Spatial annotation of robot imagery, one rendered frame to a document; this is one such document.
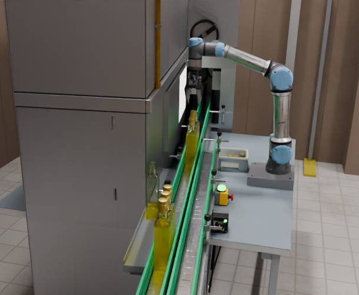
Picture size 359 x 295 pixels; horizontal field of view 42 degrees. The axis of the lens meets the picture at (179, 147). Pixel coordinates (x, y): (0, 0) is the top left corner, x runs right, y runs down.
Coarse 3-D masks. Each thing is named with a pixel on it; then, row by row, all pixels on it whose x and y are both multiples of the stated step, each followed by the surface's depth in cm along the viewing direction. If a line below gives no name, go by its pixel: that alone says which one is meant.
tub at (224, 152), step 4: (216, 148) 310; (224, 148) 310; (228, 148) 310; (232, 148) 310; (236, 148) 309; (220, 152) 311; (224, 152) 311; (228, 152) 310; (232, 152) 310; (236, 152) 310; (240, 152) 309; (244, 152) 309; (220, 156) 295; (224, 156) 295
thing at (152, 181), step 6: (150, 162) 204; (150, 168) 203; (150, 174) 204; (156, 174) 204; (150, 180) 203; (156, 180) 203; (150, 186) 204; (156, 186) 204; (150, 192) 205; (156, 192) 205; (150, 198) 206; (156, 198) 206; (150, 204) 207; (156, 204) 207; (150, 210) 208; (156, 210) 208; (150, 216) 209; (156, 216) 209
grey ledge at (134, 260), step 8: (160, 176) 255; (168, 176) 255; (160, 184) 245; (144, 216) 213; (144, 224) 206; (152, 224) 206; (136, 232) 198; (144, 232) 199; (152, 232) 199; (136, 240) 193; (144, 240) 194; (152, 240) 194; (128, 248) 184; (136, 248) 188; (144, 248) 188; (128, 256) 182; (136, 256) 182; (144, 256) 182; (128, 264) 177; (136, 264) 177; (144, 264) 178; (136, 272) 177
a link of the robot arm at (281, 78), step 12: (276, 72) 248; (288, 72) 249; (276, 84) 249; (288, 84) 249; (276, 96) 255; (288, 96) 255; (276, 108) 257; (288, 108) 257; (276, 120) 259; (288, 120) 259; (276, 132) 261; (288, 132) 262; (276, 144) 261; (288, 144) 261; (276, 156) 262; (288, 156) 261
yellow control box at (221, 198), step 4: (216, 188) 254; (216, 192) 250; (220, 192) 250; (224, 192) 251; (216, 196) 250; (220, 196) 250; (224, 196) 250; (228, 196) 252; (216, 200) 251; (220, 200) 251; (224, 200) 250; (216, 204) 252; (220, 204) 252; (224, 204) 251
